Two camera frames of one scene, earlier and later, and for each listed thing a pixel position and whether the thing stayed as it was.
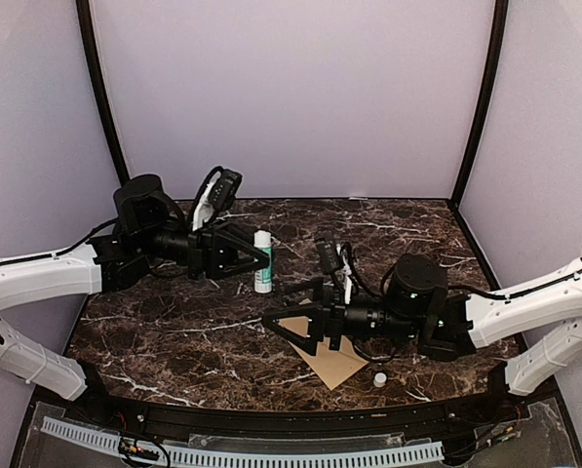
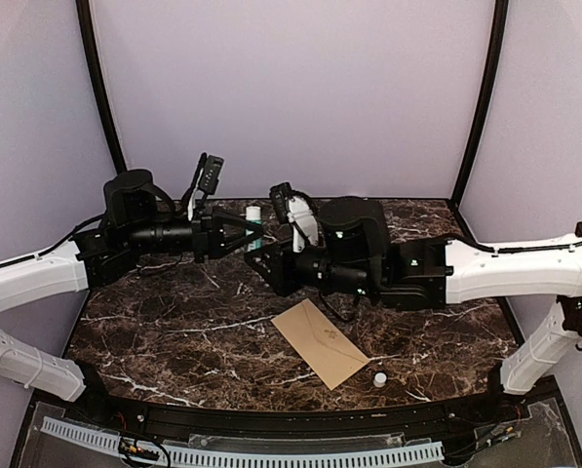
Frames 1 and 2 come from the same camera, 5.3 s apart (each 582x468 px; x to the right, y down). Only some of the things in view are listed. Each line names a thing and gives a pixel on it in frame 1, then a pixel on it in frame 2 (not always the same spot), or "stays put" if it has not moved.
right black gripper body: [333, 311] → [291, 280]
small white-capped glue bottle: [263, 279] → [253, 214]
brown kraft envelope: [333, 366] stays put
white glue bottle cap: [379, 379] stays put
